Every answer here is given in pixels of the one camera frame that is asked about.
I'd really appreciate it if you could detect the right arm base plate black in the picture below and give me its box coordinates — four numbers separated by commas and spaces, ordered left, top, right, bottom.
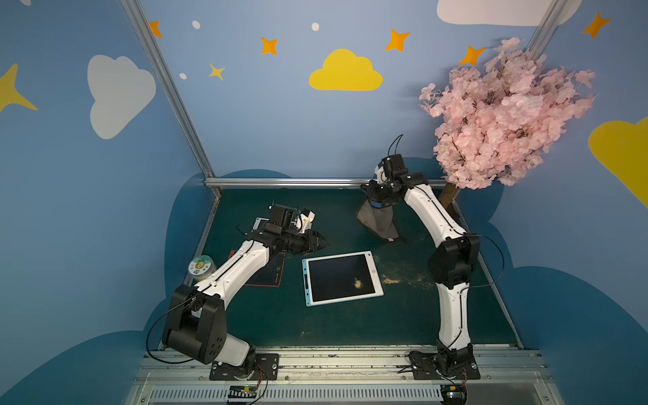
408, 350, 481, 381

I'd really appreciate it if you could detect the pink cherry blossom tree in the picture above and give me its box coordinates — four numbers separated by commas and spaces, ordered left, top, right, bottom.
420, 37, 597, 208

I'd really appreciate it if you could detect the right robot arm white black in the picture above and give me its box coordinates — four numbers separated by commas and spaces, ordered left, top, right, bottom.
356, 154, 480, 369

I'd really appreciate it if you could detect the aluminium mounting rail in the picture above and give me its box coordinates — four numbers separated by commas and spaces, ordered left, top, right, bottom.
126, 344, 564, 404

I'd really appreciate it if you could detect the white framed drawing tablet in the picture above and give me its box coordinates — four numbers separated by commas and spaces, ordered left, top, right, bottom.
252, 217, 268, 231

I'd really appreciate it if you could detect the left controller board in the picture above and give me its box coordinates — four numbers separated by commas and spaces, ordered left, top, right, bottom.
227, 386, 261, 403

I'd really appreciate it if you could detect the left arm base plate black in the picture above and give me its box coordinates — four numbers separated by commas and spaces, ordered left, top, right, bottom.
209, 353, 279, 381

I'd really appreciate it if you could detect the controller board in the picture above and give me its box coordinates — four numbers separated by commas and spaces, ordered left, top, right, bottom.
440, 385, 467, 405
227, 386, 261, 403

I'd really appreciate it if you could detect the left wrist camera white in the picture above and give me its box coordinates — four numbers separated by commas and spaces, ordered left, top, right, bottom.
298, 209, 316, 234

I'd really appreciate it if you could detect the red framed drawing tablet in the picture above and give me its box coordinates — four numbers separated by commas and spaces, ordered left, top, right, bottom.
223, 246, 285, 287

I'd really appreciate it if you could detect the grey blue wiping cloth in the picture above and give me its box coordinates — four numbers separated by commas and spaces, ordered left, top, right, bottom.
356, 199, 399, 241

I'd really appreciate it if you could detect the right controller board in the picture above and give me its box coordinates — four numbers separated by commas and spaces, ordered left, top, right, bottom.
440, 385, 467, 405

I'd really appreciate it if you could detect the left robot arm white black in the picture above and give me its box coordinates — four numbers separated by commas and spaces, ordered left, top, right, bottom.
161, 205, 322, 366

